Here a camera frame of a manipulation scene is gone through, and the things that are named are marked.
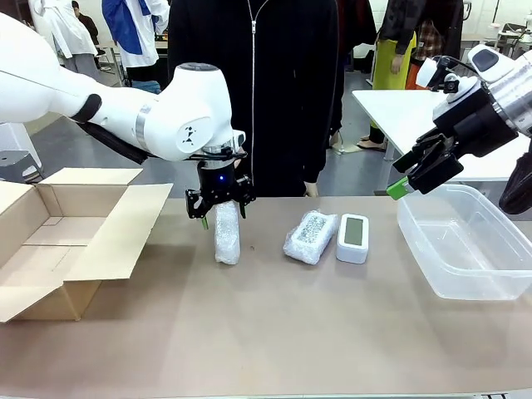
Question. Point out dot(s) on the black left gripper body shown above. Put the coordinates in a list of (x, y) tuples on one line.
[(218, 180)]

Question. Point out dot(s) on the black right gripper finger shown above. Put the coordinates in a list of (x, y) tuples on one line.
[(438, 170), (424, 151)]

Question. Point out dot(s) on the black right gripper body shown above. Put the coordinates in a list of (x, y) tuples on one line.
[(478, 122)]

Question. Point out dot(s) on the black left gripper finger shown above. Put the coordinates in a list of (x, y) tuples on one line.
[(195, 203), (245, 189)]

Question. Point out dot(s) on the plain bubble-wrapped clock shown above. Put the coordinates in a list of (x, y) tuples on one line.
[(227, 237)]

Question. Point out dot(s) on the bubble-wrapped clock with QR label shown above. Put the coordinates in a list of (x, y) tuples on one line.
[(309, 239)]

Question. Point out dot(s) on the unwrapped white digital clock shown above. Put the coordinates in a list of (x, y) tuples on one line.
[(352, 239)]

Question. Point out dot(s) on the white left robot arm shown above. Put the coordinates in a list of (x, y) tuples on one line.
[(83, 83)]

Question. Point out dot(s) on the person's left forearm black sleeve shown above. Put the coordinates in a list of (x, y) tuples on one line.
[(328, 137)]

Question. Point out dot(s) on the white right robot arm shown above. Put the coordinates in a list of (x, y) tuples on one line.
[(513, 83)]

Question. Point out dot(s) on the person's left hand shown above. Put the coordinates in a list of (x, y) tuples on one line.
[(311, 189)]

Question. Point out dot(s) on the white background table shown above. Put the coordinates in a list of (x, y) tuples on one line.
[(399, 112)]

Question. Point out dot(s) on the tan paper scrap on floor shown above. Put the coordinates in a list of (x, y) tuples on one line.
[(347, 149)]

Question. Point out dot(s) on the clear plastic bin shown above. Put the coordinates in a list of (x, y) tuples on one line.
[(465, 249)]

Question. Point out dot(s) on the background desk with equipment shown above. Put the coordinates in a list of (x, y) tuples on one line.
[(505, 31)]

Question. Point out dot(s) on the open brown cardboard box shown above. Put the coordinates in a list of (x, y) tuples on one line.
[(104, 232)]

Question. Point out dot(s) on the person in plaid and orange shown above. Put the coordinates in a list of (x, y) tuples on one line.
[(428, 37)]

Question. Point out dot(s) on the person in black zip hoodie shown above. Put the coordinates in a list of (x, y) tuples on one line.
[(282, 83)]

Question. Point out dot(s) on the person with yellow apron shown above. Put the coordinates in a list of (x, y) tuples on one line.
[(392, 41)]

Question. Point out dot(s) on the person in white blue coat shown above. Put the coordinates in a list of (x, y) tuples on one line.
[(133, 33)]

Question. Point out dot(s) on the seated person in dark top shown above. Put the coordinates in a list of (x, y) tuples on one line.
[(87, 25)]

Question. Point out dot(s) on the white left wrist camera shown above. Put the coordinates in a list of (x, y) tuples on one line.
[(239, 141)]

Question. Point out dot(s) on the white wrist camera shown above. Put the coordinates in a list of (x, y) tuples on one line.
[(239, 141), (428, 74)]

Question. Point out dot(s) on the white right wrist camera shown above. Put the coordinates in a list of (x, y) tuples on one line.
[(428, 74)]

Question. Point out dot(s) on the grey background desk frame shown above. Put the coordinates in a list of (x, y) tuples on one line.
[(111, 54)]

